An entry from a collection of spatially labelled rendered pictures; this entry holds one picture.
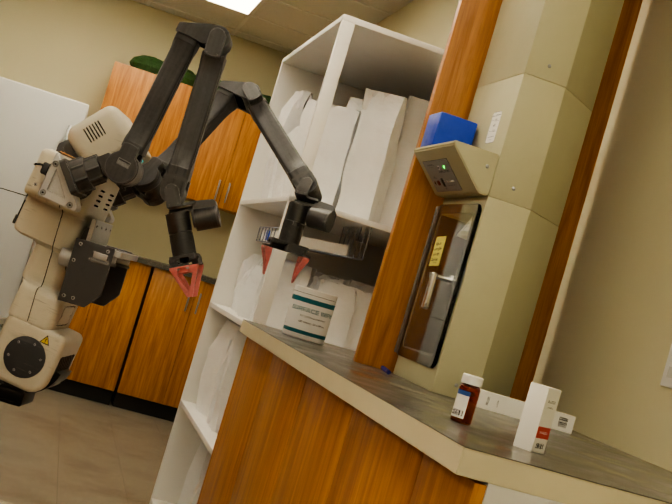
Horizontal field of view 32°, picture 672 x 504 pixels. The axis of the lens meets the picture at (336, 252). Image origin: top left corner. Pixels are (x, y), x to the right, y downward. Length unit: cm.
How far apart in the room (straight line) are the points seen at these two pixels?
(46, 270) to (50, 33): 527
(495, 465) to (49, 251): 165
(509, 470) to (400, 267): 145
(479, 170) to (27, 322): 117
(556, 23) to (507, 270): 59
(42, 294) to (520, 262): 117
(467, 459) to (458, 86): 163
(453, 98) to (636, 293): 70
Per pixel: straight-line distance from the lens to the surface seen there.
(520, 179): 273
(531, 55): 277
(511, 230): 272
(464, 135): 290
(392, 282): 302
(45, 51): 817
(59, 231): 298
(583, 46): 285
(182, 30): 282
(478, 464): 162
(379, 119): 397
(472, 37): 312
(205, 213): 276
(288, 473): 263
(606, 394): 286
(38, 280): 300
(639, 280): 287
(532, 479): 166
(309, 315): 336
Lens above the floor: 108
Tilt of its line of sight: 2 degrees up
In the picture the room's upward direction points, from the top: 17 degrees clockwise
